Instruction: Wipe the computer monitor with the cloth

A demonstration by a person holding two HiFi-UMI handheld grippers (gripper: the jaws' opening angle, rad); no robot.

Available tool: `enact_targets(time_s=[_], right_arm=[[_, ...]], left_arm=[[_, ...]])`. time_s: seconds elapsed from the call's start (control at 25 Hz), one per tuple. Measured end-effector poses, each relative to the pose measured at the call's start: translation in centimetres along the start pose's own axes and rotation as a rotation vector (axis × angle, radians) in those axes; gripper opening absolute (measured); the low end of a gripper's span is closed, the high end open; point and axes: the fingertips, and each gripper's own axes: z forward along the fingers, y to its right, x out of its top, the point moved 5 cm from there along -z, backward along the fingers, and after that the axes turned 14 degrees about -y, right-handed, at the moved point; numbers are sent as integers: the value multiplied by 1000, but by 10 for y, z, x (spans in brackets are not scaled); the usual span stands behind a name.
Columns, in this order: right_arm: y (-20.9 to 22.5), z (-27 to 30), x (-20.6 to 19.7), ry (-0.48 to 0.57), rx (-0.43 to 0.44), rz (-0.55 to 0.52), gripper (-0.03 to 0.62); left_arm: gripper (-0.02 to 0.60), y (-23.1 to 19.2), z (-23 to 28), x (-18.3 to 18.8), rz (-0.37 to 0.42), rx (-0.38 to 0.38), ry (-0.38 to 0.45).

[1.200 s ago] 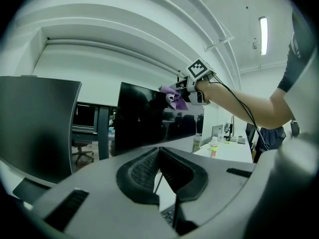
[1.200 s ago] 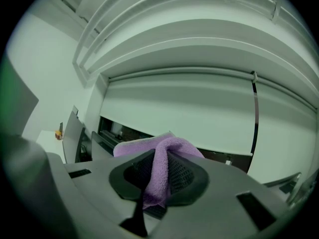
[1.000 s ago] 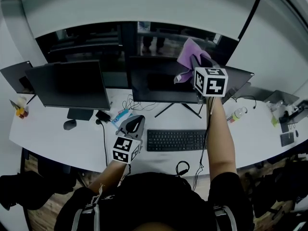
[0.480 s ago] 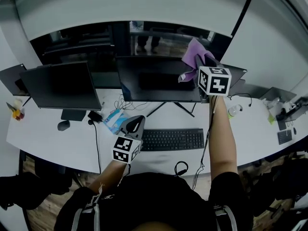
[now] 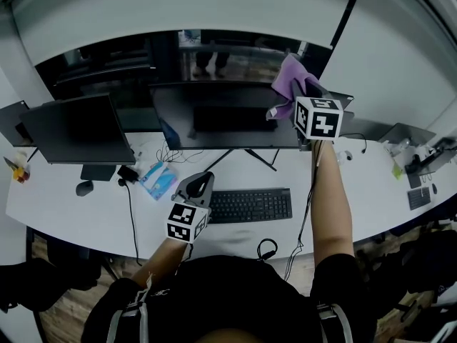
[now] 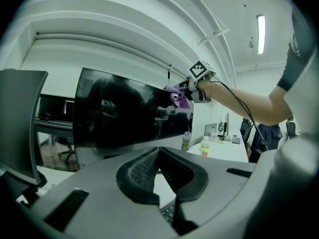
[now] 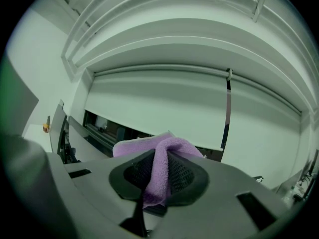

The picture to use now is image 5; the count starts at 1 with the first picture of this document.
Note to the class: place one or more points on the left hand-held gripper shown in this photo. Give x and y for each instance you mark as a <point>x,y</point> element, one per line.
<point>184,214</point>

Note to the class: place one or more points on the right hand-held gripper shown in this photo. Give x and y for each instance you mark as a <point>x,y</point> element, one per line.
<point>323,123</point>

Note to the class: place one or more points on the purple cloth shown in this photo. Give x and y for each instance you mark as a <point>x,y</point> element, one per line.
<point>291,71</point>

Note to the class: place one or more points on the wide black monitor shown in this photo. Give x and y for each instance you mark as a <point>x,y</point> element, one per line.
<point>232,95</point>

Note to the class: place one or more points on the person's right forearm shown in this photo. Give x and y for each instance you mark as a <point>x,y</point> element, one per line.
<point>330,209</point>

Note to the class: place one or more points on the person's left forearm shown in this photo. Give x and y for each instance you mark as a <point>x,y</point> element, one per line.
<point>160,259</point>

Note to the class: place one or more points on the small black monitor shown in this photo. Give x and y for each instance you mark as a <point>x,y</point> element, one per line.
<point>78,130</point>

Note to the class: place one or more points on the thin dark flat monitor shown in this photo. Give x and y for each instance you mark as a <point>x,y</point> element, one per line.
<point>10,123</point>

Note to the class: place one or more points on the blue tissue pack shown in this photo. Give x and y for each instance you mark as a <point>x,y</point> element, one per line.
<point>159,181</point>

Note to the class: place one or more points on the black keyboard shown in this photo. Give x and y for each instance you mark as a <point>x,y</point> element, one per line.
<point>250,206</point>

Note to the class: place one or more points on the black power adapter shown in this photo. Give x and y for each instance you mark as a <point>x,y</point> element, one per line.
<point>128,173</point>

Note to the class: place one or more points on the small white round device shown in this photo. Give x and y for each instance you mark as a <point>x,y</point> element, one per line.
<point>347,155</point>

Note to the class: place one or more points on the black vertical strip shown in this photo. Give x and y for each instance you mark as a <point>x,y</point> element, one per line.
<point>346,13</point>

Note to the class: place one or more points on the black headphones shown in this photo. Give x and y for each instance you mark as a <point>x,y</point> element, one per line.
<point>268,254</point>

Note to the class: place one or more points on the grey desk partition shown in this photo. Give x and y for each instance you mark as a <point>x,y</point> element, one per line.
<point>407,132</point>

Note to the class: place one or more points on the person's black shirt torso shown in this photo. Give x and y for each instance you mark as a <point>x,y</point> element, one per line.
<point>228,291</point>

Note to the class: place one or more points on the black computer mouse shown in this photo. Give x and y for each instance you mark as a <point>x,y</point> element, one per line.
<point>84,188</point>

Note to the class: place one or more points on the green sticky note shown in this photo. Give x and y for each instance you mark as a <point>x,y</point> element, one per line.
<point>397,172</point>

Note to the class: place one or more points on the black desk device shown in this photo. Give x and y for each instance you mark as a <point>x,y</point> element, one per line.
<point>425,161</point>

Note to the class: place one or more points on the dark glass window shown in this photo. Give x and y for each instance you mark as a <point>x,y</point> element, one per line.
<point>107,66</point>

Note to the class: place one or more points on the small dark keyboard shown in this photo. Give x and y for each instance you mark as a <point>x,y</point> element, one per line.
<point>419,198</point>

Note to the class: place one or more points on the small dark mouse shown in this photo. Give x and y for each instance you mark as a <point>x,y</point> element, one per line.
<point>434,188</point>

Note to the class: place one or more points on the small red bottle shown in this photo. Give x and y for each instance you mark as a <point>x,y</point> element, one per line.
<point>25,178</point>

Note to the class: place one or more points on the small white cup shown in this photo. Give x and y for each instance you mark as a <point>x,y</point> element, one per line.
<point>21,157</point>

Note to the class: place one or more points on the small orange bottle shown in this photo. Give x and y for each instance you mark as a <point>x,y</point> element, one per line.
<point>18,173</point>

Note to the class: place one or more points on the black office chair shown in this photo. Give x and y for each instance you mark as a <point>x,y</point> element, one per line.
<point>43,281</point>
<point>421,263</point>

